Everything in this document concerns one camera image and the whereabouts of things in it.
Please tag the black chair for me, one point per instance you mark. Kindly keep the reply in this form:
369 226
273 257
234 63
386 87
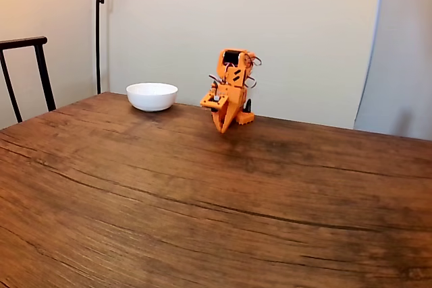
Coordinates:
23 41

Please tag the black table clamp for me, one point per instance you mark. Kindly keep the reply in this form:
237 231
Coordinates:
249 106

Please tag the black floor lamp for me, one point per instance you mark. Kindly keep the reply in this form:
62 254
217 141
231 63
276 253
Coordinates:
98 31

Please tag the orange camera mount with camera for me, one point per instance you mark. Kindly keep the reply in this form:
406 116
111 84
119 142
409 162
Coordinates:
209 102

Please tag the white bowl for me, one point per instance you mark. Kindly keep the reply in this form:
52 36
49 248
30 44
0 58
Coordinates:
152 97

